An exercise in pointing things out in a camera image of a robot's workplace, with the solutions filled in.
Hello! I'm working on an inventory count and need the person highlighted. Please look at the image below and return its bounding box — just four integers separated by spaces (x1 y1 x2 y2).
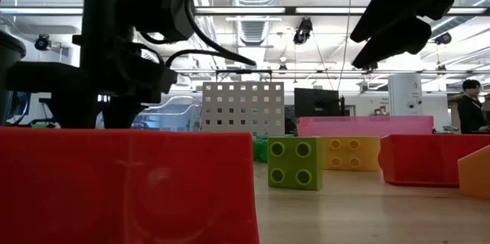
456 79 490 135

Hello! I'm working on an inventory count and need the orange toy block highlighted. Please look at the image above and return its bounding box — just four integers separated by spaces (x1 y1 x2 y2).
457 145 490 201

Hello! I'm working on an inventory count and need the clear plastic bin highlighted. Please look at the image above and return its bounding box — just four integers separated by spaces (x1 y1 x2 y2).
132 94 203 132

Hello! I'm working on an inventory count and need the pink translucent tray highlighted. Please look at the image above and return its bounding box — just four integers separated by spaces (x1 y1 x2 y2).
296 115 435 138

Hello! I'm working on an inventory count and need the curved yellow toy block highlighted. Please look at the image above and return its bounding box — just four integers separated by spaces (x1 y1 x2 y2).
320 135 382 172

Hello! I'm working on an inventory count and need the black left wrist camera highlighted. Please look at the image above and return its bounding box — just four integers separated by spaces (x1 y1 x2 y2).
124 0 197 44

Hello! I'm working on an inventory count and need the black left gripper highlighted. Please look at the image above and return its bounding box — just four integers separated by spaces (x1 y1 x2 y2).
5 0 179 129

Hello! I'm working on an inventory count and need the white round pillar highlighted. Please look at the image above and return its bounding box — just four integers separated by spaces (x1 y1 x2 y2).
387 73 424 118

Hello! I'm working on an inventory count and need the white perforated bin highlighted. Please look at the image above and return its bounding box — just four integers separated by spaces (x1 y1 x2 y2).
201 81 286 138

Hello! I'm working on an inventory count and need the black overhead light bar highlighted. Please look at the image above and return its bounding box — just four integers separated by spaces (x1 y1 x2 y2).
0 5 490 17

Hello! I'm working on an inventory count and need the lime green toy block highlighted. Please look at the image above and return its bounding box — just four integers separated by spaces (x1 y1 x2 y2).
267 135 323 192

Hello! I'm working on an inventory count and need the red stepped toy block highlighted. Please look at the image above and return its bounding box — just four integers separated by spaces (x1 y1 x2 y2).
377 134 490 189
0 127 260 244

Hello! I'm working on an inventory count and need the black ceiling spotlight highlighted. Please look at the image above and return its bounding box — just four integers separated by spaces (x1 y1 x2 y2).
33 33 53 52
434 31 453 46
292 17 314 46

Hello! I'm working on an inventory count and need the black monitor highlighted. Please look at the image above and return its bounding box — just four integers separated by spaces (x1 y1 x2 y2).
293 87 341 119

